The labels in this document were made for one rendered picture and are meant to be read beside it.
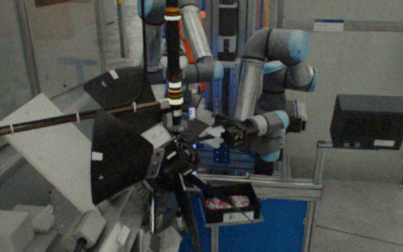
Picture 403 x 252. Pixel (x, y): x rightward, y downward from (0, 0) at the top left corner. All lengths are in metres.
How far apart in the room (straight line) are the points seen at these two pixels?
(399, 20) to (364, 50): 0.29
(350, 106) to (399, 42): 1.62
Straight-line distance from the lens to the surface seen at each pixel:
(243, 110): 1.56
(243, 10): 2.08
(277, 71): 1.94
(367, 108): 1.60
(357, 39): 3.08
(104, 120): 0.97
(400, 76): 3.24
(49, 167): 1.19
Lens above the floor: 1.78
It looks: 24 degrees down
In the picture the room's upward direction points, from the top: 1 degrees counter-clockwise
